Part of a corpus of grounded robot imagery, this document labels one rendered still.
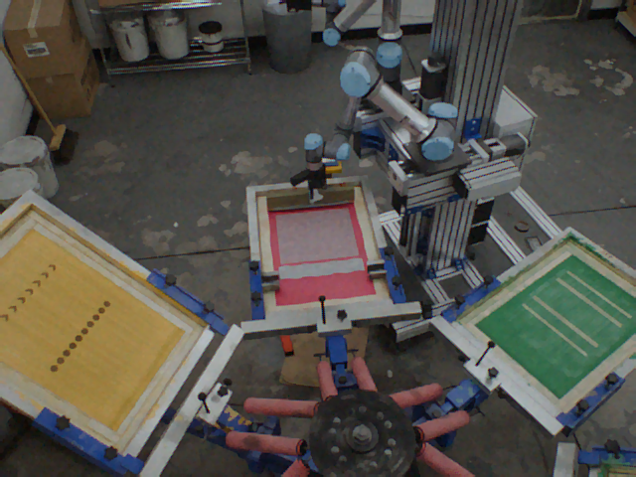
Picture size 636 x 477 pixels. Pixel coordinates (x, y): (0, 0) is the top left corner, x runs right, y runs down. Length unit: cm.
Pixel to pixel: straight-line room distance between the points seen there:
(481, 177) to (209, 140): 269
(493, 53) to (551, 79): 308
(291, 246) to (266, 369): 97
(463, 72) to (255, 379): 190
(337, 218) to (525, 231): 150
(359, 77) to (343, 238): 77
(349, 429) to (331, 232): 117
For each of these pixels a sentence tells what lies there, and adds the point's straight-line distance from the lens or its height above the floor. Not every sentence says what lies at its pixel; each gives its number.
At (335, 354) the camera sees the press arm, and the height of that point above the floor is 104.
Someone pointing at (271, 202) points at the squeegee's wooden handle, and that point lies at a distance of 276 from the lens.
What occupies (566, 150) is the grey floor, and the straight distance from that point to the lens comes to 497.
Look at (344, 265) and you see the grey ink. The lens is 257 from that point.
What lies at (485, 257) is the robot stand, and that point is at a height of 21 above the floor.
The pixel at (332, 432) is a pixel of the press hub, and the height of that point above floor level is 132.
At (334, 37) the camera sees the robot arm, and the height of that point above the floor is 157.
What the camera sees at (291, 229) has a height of 95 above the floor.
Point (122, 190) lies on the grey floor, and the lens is 459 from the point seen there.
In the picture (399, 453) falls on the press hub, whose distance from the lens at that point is 176.
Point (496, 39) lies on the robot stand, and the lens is 268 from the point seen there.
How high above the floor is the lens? 291
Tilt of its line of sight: 47 degrees down
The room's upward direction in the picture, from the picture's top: 1 degrees counter-clockwise
